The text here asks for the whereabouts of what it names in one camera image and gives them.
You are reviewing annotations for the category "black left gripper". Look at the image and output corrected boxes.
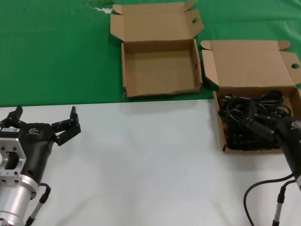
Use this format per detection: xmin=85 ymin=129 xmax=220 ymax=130
xmin=0 ymin=105 xmax=82 ymax=182

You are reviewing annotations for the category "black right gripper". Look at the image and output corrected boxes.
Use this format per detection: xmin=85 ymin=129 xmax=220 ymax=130
xmin=245 ymin=103 xmax=301 ymax=178

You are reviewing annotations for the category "open cardboard box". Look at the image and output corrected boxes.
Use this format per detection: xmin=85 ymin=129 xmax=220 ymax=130
xmin=199 ymin=40 xmax=301 ymax=154
xmin=110 ymin=0 xmax=205 ymax=97

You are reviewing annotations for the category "green table cloth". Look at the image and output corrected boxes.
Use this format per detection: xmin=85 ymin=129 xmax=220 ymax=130
xmin=0 ymin=0 xmax=301 ymax=108

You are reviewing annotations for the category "pile of black power cables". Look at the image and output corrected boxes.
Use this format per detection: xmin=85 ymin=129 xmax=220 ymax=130
xmin=217 ymin=91 xmax=292 ymax=151

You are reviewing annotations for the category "left wrist camera silver bracket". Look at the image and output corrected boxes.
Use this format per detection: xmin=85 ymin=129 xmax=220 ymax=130
xmin=0 ymin=127 xmax=27 ymax=177

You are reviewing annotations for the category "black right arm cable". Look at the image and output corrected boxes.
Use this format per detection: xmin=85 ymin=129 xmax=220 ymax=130
xmin=243 ymin=174 xmax=298 ymax=226

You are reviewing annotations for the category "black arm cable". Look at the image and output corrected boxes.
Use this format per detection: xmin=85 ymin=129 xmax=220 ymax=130
xmin=243 ymin=174 xmax=298 ymax=226
xmin=24 ymin=183 xmax=52 ymax=226

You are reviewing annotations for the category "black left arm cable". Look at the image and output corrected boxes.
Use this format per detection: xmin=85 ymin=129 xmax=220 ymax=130
xmin=24 ymin=183 xmax=52 ymax=226

